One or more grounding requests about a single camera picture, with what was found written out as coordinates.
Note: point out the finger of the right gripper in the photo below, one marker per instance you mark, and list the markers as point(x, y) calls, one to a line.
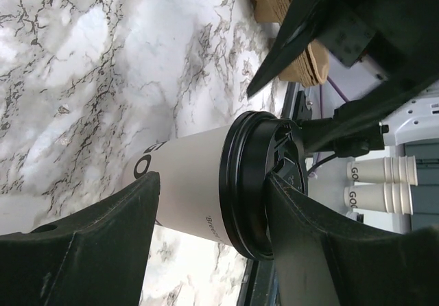
point(388, 115)

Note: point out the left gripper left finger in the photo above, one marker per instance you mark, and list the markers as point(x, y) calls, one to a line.
point(96, 256)

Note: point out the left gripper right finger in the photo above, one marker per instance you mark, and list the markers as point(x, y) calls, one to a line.
point(325, 258)

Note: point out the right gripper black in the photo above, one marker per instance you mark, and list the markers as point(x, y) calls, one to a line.
point(384, 21)

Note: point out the black plastic cup lid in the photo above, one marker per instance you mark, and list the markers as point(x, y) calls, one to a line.
point(256, 144)

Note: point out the white paper cup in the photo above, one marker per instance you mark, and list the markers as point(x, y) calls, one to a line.
point(189, 169)

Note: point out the brown cardboard cup carrier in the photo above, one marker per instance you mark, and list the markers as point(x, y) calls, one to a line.
point(291, 28)

